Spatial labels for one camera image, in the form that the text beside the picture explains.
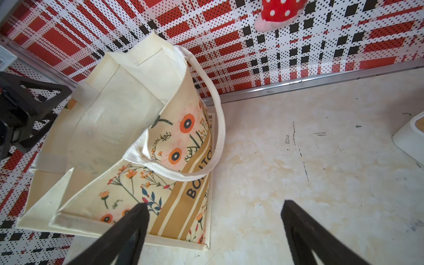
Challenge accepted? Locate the cream floral canvas bag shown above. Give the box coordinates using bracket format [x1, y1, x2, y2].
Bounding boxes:
[15, 33, 226, 250]

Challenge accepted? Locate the white tissue box wooden lid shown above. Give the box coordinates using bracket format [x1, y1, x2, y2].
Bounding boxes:
[393, 112, 424, 165]

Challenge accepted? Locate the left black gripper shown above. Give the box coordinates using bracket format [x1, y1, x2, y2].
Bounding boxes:
[1, 72, 72, 160]

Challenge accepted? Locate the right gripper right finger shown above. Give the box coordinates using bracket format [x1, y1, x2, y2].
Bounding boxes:
[280, 200, 368, 265]

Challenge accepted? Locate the pink plush pig toy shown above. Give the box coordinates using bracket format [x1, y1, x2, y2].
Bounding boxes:
[254, 0, 308, 33]

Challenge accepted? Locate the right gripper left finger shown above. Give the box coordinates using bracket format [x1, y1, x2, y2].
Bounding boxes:
[69, 203, 150, 265]

